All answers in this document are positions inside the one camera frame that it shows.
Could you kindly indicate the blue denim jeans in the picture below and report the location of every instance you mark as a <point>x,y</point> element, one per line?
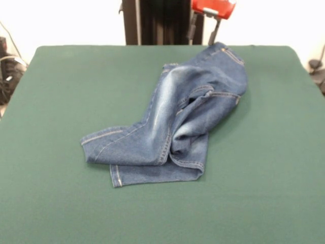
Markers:
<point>177,114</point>

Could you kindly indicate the dark green table cloth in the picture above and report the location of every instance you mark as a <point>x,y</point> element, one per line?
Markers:
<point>63,178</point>

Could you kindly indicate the grey wheeled chair base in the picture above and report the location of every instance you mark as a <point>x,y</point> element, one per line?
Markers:
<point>314,63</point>

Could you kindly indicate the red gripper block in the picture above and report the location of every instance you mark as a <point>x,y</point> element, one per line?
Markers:
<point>215,6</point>

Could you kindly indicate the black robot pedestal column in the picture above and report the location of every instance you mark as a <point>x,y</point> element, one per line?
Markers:
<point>157,23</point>

